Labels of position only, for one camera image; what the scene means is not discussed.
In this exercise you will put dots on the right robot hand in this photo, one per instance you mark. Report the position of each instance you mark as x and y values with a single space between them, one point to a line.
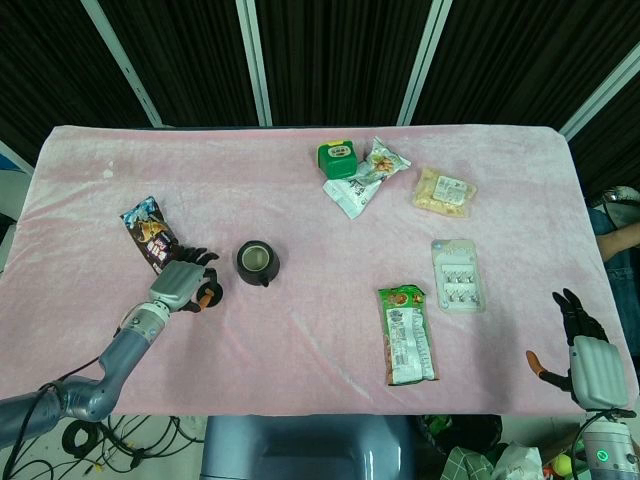
595 367

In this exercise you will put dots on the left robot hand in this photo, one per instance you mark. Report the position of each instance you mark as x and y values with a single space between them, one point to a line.
175 282

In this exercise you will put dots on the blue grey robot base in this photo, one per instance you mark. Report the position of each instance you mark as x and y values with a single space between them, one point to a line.
307 447

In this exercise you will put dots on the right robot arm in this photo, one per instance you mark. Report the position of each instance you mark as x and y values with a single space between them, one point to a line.
606 442

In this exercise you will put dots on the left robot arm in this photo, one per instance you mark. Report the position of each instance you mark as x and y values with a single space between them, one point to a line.
95 370

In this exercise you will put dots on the dark brown teapot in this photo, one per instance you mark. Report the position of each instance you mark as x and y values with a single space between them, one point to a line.
258 262

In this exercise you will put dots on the dark chocolate snack bag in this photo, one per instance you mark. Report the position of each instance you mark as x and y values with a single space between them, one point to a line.
150 235

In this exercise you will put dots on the pink velvet tablecloth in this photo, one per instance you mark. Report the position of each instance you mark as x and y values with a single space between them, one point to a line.
320 310

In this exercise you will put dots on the pink blister hook pack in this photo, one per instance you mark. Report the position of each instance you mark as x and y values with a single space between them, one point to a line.
457 275

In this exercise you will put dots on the green nut snack bag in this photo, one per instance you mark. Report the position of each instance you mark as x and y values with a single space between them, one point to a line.
407 335

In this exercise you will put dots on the white snack packet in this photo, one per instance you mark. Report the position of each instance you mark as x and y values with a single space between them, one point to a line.
351 196

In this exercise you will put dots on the green square container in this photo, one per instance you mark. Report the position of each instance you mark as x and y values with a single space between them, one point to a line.
338 159

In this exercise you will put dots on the yellow dried food pack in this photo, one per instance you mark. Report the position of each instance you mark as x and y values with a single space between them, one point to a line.
444 192

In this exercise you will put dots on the silver green snack bag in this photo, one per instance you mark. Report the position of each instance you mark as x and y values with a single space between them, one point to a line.
380 164

